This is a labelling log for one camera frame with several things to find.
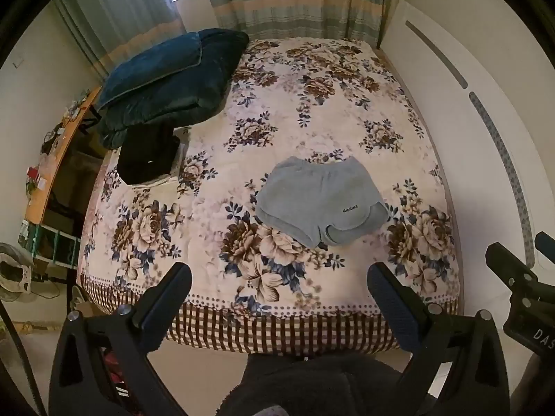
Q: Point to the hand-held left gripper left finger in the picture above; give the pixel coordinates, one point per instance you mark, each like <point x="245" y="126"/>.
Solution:
<point x="168" y="295"/>

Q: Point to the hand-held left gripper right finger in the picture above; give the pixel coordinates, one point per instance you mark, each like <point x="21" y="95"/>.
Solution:
<point x="386" y="295"/>

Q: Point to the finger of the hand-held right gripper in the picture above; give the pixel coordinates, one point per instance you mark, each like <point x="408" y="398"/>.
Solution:
<point x="546" y="247"/>
<point x="509" y="264"/>

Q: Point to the grey short pants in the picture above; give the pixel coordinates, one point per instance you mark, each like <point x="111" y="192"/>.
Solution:
<point x="312" y="195"/>

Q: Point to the person's dark fleece clothing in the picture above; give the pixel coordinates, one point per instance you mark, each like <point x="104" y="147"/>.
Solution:
<point x="312" y="385"/>

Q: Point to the green shelf unit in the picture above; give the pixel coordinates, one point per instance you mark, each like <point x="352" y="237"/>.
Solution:
<point x="47" y="242"/>

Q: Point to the black folded cloth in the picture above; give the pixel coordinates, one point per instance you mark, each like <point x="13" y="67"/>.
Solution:
<point x="147" y="151"/>

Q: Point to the white fan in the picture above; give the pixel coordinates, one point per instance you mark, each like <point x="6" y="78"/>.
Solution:
<point x="13" y="268"/>

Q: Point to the wooden desk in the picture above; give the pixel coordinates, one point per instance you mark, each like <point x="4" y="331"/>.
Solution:
<point x="58" y="160"/>

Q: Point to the white headboard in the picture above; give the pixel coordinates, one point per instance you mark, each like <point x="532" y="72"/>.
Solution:
<point x="433" y="73"/>

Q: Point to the floral bed blanket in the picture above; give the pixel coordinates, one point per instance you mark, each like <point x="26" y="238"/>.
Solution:
<point x="303" y="95"/>

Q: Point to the dark green folded blanket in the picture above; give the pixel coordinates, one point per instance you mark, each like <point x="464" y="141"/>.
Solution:
<point x="217" y="78"/>

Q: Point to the dark teal garment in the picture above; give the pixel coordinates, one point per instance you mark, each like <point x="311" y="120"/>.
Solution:
<point x="151" y="69"/>

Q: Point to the narrow green striped curtain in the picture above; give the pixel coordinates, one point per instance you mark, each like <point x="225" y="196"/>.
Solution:
<point x="112" y="13"/>

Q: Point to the wide green striped curtain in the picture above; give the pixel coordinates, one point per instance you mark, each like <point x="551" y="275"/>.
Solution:
<point x="295" y="0"/>

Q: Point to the white wall plate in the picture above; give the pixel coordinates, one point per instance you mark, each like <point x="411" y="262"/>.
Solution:
<point x="17" y="63"/>

